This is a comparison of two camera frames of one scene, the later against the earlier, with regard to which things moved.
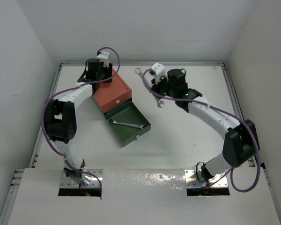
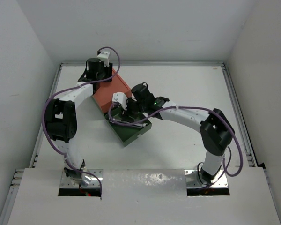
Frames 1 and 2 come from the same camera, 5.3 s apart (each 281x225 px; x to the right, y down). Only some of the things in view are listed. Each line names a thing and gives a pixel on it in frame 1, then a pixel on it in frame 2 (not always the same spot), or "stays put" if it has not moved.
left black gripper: [106, 70] stays put
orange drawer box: [110, 95] stays put
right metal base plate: [194, 179] stays put
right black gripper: [155, 86] to [125, 115]
